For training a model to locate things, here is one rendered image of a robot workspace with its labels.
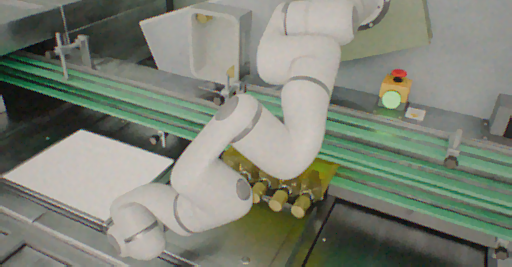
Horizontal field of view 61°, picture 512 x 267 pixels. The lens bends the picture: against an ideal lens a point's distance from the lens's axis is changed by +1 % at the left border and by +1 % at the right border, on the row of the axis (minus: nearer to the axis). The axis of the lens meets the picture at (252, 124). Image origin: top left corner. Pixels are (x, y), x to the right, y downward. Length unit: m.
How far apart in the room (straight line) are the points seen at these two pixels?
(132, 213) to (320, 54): 0.48
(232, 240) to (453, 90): 0.70
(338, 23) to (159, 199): 0.47
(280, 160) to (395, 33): 0.56
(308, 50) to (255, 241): 0.57
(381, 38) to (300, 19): 0.35
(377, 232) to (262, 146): 0.67
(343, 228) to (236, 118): 0.69
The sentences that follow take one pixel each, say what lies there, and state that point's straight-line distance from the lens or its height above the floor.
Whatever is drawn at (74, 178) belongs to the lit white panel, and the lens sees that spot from 1.43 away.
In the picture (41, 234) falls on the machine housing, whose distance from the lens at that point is 1.31.
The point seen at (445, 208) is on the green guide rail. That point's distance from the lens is 1.24.
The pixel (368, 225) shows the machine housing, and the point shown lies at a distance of 1.31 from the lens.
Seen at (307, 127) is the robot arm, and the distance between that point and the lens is 0.71.
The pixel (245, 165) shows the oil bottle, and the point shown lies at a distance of 1.15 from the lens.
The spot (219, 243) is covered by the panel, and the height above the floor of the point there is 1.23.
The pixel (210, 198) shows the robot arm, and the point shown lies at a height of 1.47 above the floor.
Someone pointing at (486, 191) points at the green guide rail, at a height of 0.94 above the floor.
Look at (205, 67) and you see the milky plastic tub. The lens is 1.45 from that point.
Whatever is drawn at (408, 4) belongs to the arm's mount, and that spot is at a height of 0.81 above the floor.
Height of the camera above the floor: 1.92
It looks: 51 degrees down
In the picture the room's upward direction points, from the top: 135 degrees counter-clockwise
